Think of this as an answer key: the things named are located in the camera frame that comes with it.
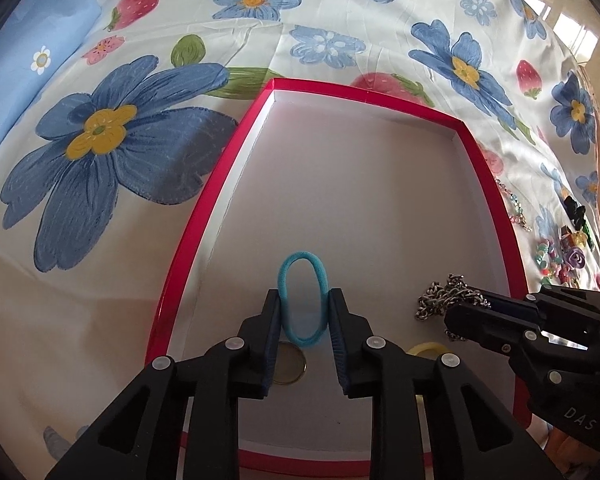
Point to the floral strawberry bedsheet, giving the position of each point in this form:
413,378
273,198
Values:
330,15

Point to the blue pillow with daisies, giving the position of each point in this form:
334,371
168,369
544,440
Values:
45,25

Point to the yellow claw hair clip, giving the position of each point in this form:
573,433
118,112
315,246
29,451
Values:
572,237

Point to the purple rose ornament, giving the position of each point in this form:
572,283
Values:
577,260

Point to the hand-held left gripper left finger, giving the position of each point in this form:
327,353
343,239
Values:
274,340

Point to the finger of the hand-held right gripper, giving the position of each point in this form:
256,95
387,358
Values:
479,330
509,309

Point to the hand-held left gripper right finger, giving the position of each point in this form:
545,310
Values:
341,345

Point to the red cardboard box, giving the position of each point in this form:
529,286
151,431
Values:
355,185

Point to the black hair clip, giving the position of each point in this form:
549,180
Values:
574,210

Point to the green hair clip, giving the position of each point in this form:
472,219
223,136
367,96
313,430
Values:
588,236

